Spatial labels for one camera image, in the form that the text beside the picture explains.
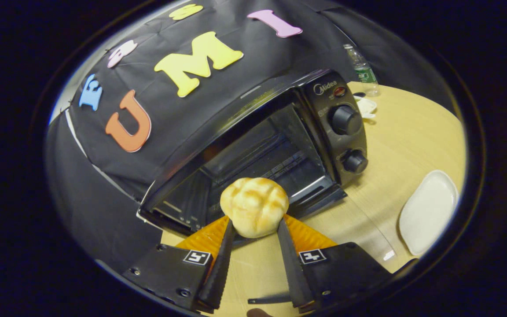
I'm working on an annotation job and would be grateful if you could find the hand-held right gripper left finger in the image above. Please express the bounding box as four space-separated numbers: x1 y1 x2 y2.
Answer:
124 216 236 314

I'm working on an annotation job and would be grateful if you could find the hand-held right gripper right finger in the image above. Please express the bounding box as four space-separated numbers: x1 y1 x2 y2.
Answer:
277 214 393 314

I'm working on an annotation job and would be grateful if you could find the golden bread bun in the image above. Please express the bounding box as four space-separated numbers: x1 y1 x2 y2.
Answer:
220 177 289 239

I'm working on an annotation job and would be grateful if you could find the black electric oven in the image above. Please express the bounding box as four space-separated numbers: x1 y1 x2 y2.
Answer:
137 68 368 236

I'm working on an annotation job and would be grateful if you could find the white square plate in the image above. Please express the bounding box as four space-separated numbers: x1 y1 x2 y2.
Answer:
399 170 459 256

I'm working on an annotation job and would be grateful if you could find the white divided snack tray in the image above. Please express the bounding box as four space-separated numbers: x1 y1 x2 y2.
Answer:
354 95 378 119

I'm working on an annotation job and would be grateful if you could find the clear water bottle green label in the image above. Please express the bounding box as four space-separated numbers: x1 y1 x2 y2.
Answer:
343 43 381 97

